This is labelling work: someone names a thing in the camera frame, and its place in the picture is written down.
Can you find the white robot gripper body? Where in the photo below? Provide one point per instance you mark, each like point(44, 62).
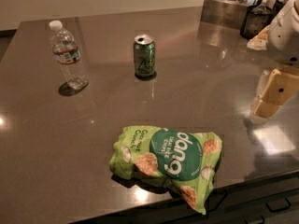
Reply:
point(284, 39)

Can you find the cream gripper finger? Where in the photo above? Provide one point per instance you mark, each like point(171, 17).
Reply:
point(281, 85)

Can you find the green soda can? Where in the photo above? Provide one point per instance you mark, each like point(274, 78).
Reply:
point(144, 55)

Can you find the green rice chip bag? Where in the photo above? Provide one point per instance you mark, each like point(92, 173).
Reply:
point(182, 162)

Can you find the snack packet on counter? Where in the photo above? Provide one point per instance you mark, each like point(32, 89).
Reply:
point(259, 41)

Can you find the steel snack container box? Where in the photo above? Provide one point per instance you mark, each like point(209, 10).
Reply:
point(226, 13)

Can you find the clear plastic water bottle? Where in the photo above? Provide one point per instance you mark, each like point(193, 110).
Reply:
point(66, 52)

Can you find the black drawer handle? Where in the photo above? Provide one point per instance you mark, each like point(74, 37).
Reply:
point(278, 206)

